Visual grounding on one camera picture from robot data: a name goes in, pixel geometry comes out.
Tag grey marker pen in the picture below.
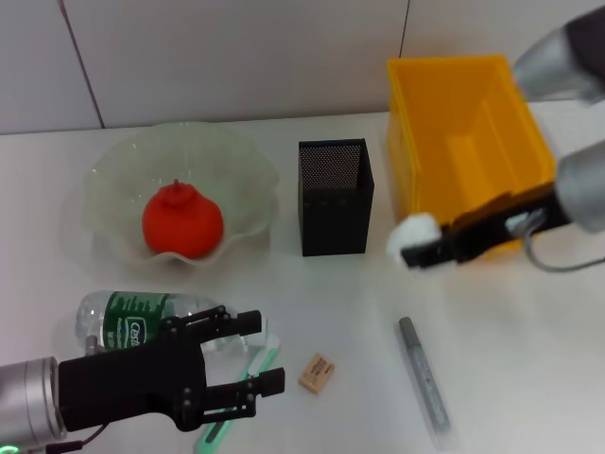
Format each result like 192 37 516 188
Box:
397 316 454 437

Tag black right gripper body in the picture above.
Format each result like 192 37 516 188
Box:
446 182 571 265

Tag yellow plastic bin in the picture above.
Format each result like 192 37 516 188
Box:
386 54 557 257

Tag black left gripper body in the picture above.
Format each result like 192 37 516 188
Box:
58 316 208 432

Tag beige eraser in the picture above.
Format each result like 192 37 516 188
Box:
297 352 338 393

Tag clear green-label water bottle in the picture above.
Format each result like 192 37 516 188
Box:
75 289 271 357

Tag mint green utility knife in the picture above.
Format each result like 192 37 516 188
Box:
194 332 283 454

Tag black mesh pen holder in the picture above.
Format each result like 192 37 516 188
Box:
297 137 375 258

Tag orange toy fruit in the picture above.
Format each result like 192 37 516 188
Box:
142 178 226 260

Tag white paper ball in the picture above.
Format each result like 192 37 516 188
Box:
386 212 449 269

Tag dark left arm cable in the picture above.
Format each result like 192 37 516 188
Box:
26 424 106 454

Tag pale green wavy glass plate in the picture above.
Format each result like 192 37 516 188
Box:
83 121 281 270

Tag grey right arm cable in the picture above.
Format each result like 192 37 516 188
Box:
519 210 605 274

